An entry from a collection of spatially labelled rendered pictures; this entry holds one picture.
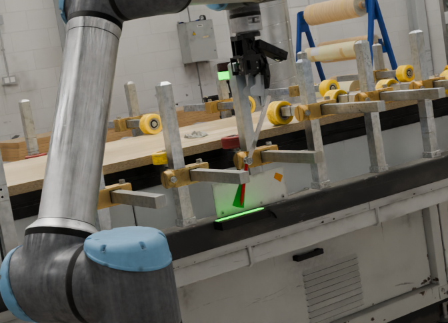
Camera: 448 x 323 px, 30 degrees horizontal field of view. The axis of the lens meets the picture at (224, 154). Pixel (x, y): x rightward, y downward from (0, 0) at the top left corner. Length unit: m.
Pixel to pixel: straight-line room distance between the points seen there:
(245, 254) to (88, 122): 0.99
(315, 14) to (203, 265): 7.64
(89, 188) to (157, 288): 0.28
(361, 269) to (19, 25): 7.25
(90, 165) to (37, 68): 8.24
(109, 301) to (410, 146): 1.93
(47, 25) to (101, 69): 8.26
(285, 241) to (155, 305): 1.18
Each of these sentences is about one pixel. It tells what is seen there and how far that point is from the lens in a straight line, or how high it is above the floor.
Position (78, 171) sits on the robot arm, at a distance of 1.64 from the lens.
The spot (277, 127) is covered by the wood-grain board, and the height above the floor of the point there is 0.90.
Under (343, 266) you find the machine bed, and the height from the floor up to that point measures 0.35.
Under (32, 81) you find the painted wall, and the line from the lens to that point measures 9.83.
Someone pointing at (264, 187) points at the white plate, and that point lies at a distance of 2.51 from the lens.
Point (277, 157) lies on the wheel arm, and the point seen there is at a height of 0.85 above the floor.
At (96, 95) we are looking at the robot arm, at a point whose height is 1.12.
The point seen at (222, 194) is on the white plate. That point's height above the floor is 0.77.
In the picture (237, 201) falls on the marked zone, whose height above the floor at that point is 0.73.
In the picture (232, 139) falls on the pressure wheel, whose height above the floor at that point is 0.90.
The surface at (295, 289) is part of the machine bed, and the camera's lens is 2.94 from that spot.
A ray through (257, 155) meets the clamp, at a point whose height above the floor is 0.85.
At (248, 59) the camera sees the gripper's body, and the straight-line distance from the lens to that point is 2.38.
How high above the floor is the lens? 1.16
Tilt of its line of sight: 7 degrees down
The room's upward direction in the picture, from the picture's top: 9 degrees counter-clockwise
